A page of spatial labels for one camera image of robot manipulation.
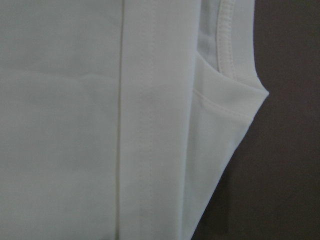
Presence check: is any cream long sleeve cat shirt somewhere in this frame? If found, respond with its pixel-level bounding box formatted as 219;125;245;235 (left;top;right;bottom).
0;0;269;240

